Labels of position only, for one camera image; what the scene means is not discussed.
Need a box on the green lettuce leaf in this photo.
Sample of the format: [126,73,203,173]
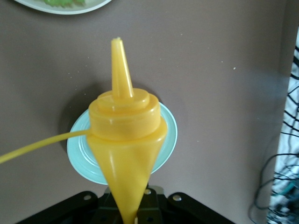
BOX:
[43,0,86,7]

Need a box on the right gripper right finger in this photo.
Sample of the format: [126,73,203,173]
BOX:
[136,185,234,224]

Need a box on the beige plate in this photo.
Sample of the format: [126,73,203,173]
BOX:
[14,0,113,15]

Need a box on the yellow squeeze bottle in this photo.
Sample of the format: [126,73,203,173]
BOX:
[0,37,169,224]

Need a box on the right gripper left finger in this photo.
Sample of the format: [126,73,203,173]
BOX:
[17,190,123,224]

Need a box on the long looping black cable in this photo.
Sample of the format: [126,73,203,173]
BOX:
[249,151,292,224]

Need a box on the white side bench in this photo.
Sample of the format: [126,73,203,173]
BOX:
[266,28,299,224]

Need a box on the mint green plate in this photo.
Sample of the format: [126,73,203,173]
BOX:
[66,102,178,186]

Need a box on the teal cable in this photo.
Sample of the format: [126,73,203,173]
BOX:
[279,181,297,196]

